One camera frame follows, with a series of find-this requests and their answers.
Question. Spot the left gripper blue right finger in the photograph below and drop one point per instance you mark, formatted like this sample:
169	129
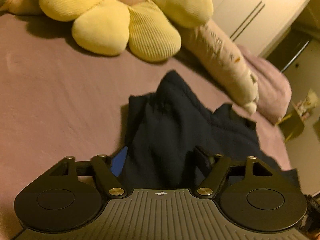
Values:
211	161

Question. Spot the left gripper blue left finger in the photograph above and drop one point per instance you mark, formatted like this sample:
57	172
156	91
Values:
108	165

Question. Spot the dark navy zip jacket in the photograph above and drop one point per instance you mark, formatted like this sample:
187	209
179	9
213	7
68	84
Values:
171	136

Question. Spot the purple bed blanket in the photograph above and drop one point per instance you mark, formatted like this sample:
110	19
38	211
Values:
59	100

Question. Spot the yellow leg side table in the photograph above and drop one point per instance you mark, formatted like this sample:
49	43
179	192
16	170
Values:
291	125

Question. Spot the purple pillow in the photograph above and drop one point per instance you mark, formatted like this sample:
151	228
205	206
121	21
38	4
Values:
274	88

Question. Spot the long pink rabbit plush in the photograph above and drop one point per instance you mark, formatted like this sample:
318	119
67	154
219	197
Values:
224	61

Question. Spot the wrapped flower bouquet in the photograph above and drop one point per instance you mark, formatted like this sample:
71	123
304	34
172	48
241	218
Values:
306	106

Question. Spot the yellow flower plush pillow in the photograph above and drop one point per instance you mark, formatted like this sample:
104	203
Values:
146	27

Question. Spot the white wardrobe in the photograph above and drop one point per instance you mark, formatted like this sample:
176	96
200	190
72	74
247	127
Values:
257	24

